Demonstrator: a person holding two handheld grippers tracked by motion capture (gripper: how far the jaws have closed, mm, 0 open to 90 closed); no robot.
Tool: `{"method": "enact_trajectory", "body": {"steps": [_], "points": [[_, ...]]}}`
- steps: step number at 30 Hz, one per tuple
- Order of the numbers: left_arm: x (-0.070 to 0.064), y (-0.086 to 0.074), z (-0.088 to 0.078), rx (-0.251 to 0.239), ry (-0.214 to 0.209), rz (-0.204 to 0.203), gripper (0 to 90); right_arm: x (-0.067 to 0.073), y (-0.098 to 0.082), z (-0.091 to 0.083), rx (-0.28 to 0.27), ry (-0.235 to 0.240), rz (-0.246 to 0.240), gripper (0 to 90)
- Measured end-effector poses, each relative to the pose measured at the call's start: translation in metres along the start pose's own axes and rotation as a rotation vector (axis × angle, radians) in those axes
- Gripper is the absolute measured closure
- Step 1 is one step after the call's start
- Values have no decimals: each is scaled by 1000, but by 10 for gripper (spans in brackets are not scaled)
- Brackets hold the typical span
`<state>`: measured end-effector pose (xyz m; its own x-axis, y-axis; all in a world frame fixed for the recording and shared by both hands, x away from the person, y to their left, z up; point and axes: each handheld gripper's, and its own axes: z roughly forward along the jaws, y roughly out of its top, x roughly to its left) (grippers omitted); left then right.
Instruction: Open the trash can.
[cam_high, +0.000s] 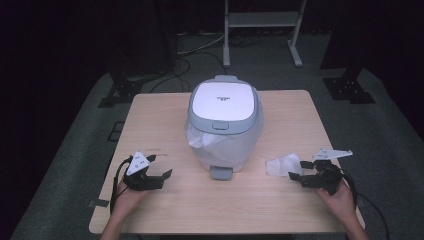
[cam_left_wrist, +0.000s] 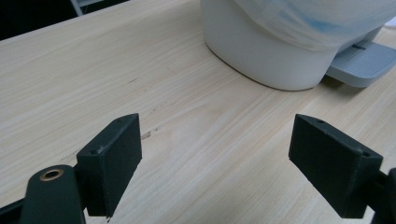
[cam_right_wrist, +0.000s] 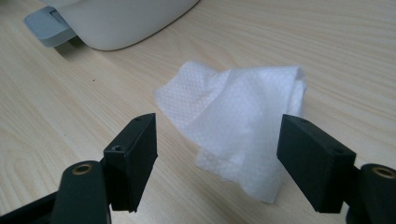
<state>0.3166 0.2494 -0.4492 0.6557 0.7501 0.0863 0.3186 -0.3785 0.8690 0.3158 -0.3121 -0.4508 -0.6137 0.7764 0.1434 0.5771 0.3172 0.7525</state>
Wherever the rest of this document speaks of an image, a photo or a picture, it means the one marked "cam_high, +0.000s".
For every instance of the person's right hand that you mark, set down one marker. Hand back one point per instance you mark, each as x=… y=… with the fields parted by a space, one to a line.
x=341 y=203

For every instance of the white grey pedal trash bin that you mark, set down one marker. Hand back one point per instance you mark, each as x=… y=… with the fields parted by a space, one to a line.
x=223 y=103

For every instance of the dark rectangular floor plate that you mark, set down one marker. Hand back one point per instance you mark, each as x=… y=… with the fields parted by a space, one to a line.
x=115 y=131

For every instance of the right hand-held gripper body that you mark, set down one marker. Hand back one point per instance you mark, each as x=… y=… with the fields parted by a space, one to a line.
x=328 y=176

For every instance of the person's left hand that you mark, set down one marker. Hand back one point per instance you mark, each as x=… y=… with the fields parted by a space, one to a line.
x=128 y=200

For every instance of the translucent white bin liner bag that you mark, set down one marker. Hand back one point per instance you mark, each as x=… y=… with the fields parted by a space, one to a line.
x=226 y=146

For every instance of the white metal stand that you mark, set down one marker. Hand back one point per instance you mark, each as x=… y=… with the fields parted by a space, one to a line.
x=260 y=19

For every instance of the white tissue paper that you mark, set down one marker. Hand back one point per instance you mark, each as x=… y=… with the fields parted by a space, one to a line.
x=283 y=165

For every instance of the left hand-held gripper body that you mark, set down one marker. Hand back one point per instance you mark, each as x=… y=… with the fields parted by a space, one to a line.
x=138 y=165

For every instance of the grey tape piece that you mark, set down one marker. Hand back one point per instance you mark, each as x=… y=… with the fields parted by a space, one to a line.
x=99 y=203

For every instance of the black stand with base plate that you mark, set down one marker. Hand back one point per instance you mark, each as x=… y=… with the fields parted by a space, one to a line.
x=123 y=90
x=348 y=90

